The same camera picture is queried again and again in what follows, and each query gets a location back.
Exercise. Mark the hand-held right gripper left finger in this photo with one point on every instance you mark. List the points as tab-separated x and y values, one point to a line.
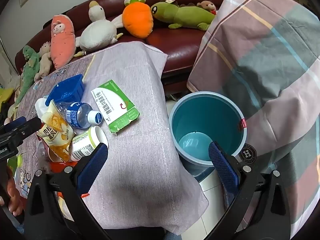
92	165

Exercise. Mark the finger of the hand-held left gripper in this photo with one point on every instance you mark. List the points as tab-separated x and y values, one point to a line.
31	126
16	123

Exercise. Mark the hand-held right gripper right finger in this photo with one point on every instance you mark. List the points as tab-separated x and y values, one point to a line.
222	167

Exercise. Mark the white tissue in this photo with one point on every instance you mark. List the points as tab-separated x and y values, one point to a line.
41	106

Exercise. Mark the yellow snack packet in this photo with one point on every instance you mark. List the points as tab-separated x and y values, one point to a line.
55	130

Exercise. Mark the white pill bottle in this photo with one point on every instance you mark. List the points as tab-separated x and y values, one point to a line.
85	140

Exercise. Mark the red orange snack packet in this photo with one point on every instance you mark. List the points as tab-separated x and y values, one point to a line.
62	166

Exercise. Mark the clear water bottle blue label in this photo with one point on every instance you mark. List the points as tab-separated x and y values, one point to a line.
77	115

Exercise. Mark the blue plastic tray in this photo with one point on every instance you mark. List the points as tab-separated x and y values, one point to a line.
70	87

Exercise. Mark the teal plastic bin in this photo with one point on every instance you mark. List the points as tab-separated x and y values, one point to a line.
200	115

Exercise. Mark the green white medicine box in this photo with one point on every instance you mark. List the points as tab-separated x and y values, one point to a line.
112	105

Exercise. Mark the person's left hand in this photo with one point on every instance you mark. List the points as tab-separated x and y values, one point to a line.
15	192

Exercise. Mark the round black logo patch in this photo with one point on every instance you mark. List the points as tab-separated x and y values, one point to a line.
247	153

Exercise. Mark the pale purple tablecloth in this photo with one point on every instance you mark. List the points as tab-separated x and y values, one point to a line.
140	155

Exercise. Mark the green dinosaur plush toy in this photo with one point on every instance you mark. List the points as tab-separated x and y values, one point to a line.
28	72

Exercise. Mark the beige plush toy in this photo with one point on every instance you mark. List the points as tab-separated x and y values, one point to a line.
43	62

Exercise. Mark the person's leg in jeans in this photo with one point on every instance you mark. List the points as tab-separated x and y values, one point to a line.
170	236

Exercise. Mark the pink plush toy with face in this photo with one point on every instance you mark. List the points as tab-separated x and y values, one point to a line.
62	42

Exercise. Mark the white duck plush toy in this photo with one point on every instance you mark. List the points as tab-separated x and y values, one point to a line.
97	35

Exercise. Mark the plaid blanket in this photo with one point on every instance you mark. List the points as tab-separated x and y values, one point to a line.
262	55

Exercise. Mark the dark red leather sofa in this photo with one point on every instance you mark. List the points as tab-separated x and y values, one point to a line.
180	47

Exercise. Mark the orange carrot rabbit plush toy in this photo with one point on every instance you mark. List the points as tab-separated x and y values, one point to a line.
137	20

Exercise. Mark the green lizard plush toy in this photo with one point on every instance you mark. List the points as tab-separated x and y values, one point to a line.
185	15

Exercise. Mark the brown bear plush toy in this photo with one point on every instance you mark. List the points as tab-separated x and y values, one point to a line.
207	6

